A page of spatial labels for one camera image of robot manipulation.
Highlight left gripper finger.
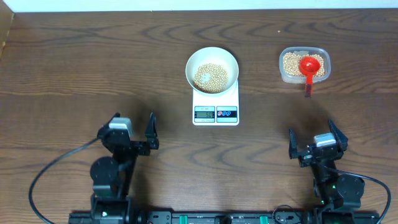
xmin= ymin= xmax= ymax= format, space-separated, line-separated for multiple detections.
xmin=102 ymin=112 xmax=120 ymax=130
xmin=145 ymin=113 xmax=159 ymax=149

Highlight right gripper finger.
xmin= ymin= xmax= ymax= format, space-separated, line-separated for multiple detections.
xmin=328 ymin=119 xmax=348 ymax=151
xmin=289 ymin=128 xmax=298 ymax=159

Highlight red plastic measuring scoop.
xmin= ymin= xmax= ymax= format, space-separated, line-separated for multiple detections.
xmin=298 ymin=56 xmax=321 ymax=98

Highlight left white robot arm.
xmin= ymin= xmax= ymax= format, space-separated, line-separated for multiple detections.
xmin=90 ymin=113 xmax=159 ymax=223

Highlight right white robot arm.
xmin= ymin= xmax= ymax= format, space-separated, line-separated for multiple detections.
xmin=289 ymin=120 xmax=365 ymax=223

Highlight white digital kitchen scale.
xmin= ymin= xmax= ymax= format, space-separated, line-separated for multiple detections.
xmin=192 ymin=80 xmax=239 ymax=126

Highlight soybeans in bowl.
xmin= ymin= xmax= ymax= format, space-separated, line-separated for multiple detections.
xmin=193 ymin=63 xmax=229 ymax=94

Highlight white round bowl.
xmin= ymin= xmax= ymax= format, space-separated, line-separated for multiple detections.
xmin=185 ymin=47 xmax=239 ymax=95

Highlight pile of soybeans in container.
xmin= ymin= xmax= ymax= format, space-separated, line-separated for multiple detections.
xmin=282 ymin=52 xmax=325 ymax=77

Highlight clear plastic container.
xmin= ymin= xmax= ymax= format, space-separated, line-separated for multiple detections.
xmin=279 ymin=47 xmax=331 ymax=84

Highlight right black cable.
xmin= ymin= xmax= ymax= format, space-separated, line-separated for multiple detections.
xmin=320 ymin=164 xmax=392 ymax=224

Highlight black cable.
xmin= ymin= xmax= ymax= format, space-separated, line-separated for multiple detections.
xmin=320 ymin=164 xmax=392 ymax=224
xmin=28 ymin=136 xmax=100 ymax=224

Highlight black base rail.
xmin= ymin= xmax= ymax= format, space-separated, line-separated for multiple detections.
xmin=68 ymin=210 xmax=381 ymax=224

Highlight left black cable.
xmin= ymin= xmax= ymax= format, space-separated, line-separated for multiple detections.
xmin=28 ymin=136 xmax=100 ymax=224

